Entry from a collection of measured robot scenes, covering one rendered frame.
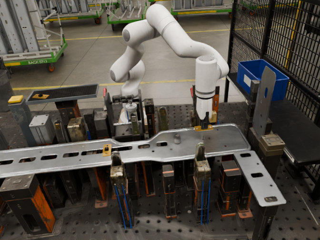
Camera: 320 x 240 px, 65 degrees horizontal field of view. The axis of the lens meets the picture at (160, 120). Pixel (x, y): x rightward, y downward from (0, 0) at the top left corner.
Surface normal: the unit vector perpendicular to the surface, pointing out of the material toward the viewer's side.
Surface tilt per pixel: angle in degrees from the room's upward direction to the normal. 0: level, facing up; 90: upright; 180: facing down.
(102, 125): 90
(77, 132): 90
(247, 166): 0
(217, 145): 0
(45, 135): 90
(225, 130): 0
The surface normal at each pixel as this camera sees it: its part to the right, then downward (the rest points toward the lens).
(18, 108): 0.11, 0.55
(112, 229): -0.07, -0.83
